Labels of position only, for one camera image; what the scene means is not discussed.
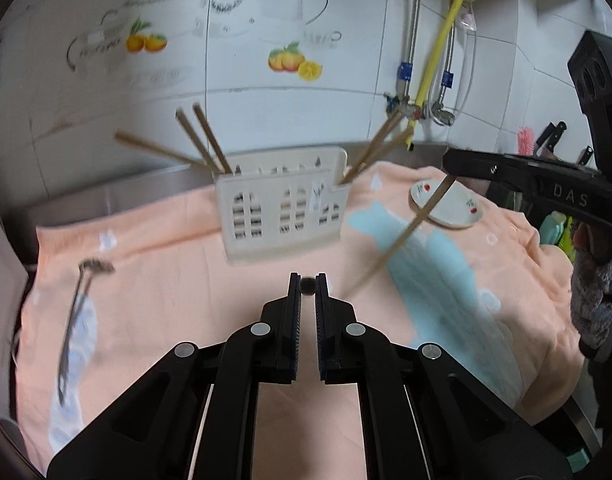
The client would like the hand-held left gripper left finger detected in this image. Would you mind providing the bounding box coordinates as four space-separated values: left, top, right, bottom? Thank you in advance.
47 272 304 480

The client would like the beige plastic utensil holder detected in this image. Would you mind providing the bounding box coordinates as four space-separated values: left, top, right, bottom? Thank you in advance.
212 146 354 266

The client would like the white cherry print plate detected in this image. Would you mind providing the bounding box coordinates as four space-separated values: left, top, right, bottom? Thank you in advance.
409 178 485 231

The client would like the pink brush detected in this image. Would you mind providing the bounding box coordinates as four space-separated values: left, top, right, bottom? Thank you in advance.
517 126 536 157

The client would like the braided metal hose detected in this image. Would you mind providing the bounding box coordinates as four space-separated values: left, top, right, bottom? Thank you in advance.
396 0 424 103
438 22 459 113

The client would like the person's right hand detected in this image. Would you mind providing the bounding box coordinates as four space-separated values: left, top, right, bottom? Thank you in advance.
570 221 612 347

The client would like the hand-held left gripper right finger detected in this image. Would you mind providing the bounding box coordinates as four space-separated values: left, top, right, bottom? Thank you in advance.
314 273 572 480

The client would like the green plastic item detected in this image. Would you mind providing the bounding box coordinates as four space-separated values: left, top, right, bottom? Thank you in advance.
538 211 569 250

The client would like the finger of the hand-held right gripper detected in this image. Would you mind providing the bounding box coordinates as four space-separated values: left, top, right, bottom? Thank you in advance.
442 147 530 194

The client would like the bunch of tan chopsticks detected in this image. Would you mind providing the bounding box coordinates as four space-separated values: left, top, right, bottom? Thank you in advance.
114 104 417 185

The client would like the peach printed towel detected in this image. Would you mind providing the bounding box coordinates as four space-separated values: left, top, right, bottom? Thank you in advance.
13 162 587 480

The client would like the metal pipe valve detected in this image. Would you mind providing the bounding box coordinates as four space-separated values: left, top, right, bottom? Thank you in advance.
384 91 457 127

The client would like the yellow pipe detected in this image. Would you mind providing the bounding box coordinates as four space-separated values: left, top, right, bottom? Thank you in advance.
411 0 472 121

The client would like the thin white hose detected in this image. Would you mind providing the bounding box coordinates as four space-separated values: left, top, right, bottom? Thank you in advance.
453 20 479 113

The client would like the metal skimmer spoon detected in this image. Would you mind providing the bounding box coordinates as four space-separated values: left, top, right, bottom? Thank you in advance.
56 258 116 406

